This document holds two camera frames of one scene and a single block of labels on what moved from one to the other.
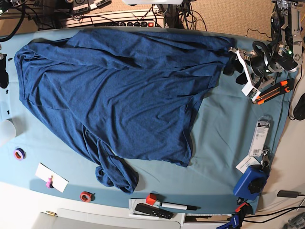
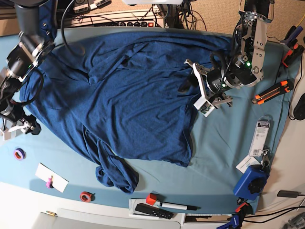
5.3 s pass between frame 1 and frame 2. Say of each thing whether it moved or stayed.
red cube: stayed
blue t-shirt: stayed
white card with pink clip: stayed
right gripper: moved
